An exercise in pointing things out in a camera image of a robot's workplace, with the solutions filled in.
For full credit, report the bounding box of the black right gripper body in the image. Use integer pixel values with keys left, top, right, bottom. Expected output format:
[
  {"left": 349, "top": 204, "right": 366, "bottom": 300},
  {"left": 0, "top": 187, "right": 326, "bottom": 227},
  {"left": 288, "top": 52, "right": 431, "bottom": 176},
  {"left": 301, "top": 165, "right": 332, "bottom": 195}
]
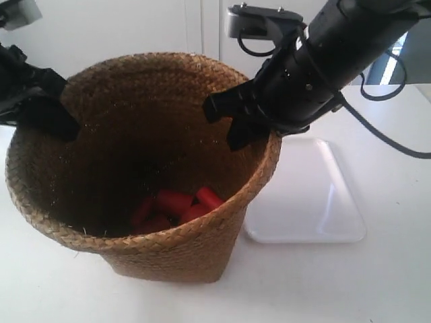
[{"left": 254, "top": 26, "right": 341, "bottom": 135}]

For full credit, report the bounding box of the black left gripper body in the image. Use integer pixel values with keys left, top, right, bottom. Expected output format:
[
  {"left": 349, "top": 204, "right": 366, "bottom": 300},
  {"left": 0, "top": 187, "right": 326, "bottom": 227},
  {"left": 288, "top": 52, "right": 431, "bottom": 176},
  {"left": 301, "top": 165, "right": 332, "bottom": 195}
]
[{"left": 1, "top": 45, "right": 43, "bottom": 127}]

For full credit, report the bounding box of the brown woven wicker basket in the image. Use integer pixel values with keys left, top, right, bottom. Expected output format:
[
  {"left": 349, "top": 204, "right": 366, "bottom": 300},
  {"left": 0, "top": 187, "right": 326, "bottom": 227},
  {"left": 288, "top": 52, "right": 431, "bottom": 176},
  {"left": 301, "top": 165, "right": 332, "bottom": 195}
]
[{"left": 5, "top": 52, "right": 281, "bottom": 283}]

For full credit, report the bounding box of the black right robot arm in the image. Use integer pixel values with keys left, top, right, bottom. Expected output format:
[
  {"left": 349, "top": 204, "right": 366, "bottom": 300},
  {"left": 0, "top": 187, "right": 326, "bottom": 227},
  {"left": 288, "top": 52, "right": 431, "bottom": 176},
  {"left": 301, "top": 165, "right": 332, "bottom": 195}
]
[{"left": 203, "top": 1, "right": 430, "bottom": 151}]

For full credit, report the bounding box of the white rectangular plastic tray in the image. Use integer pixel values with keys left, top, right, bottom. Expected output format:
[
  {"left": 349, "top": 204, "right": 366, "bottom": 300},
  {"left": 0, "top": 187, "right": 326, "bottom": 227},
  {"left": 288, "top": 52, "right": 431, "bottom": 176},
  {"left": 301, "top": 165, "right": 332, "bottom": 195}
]
[{"left": 244, "top": 138, "right": 366, "bottom": 244}]

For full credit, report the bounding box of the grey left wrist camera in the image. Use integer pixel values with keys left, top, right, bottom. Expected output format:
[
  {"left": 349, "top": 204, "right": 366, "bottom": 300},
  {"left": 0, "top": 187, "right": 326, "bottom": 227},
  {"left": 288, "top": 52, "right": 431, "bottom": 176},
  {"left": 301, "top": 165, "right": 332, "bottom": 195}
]
[{"left": 1, "top": 0, "right": 42, "bottom": 31}]

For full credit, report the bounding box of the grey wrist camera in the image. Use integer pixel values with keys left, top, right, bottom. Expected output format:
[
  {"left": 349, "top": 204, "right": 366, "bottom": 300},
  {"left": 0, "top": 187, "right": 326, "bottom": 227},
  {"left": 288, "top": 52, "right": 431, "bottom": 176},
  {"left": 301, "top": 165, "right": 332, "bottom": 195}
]
[
  {"left": 1, "top": 0, "right": 42, "bottom": 31},
  {"left": 224, "top": 3, "right": 303, "bottom": 43}
]

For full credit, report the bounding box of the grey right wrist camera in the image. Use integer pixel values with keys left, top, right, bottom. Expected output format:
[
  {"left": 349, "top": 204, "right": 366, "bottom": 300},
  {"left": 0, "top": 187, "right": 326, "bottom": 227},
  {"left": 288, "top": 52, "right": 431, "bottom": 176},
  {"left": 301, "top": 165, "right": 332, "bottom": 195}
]
[{"left": 224, "top": 3, "right": 303, "bottom": 43}]

